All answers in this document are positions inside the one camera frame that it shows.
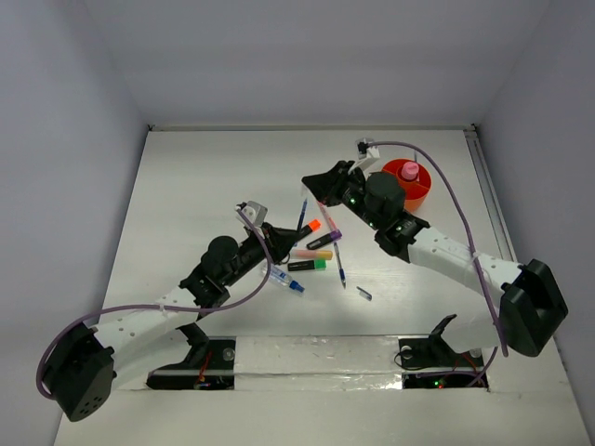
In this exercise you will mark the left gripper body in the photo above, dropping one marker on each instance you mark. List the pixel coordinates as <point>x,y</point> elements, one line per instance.
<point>271,239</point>

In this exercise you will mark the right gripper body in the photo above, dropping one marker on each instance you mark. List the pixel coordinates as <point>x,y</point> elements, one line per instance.
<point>353,190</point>

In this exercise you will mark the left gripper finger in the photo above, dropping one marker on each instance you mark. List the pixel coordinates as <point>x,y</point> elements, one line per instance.
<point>282,250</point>
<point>280,235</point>

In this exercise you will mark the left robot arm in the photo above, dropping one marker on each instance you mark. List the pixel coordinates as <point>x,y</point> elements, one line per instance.
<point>83,364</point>

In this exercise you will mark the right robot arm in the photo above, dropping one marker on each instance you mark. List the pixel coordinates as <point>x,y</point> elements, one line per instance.
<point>413,240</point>

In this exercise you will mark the blue cap glue bottle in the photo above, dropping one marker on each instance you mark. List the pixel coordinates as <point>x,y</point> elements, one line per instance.
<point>282,278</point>

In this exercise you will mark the orange cap highlighter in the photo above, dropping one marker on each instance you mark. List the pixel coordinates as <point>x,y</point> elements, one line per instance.
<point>308,229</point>

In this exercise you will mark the yellow cap translucent highlighter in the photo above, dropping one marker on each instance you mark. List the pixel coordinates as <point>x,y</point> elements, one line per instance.
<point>312,254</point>

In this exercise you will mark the pink gel pen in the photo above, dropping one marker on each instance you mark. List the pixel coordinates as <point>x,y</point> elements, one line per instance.
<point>327,218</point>

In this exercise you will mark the green cap highlighter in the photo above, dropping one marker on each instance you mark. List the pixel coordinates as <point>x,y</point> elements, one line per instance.
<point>307,265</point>

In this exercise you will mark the purple cap highlighter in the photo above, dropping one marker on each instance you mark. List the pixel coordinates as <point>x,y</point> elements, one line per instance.
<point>324,240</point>

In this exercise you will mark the blue grip ballpoint pen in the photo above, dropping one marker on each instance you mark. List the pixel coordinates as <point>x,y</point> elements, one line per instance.
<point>341,271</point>

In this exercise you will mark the orange round organizer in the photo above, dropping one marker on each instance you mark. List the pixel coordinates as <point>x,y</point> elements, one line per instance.
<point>415,191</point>

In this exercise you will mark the blue pen cap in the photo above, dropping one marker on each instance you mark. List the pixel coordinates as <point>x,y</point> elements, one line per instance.
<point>364,294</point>

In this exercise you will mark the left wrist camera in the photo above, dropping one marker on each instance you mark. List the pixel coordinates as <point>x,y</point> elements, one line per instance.
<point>253,212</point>

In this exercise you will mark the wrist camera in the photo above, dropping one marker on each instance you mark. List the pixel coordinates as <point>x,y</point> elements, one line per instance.
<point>367,154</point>
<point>253,212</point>

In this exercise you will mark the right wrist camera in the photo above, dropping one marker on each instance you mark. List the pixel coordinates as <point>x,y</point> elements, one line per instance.
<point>367,154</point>

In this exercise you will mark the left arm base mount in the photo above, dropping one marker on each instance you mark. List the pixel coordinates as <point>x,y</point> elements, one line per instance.
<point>207,366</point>

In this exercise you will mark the aluminium side rail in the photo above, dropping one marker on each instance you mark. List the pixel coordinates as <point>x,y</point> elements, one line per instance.
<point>499,223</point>

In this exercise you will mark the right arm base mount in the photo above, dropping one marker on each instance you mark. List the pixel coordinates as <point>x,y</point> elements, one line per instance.
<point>428,362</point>

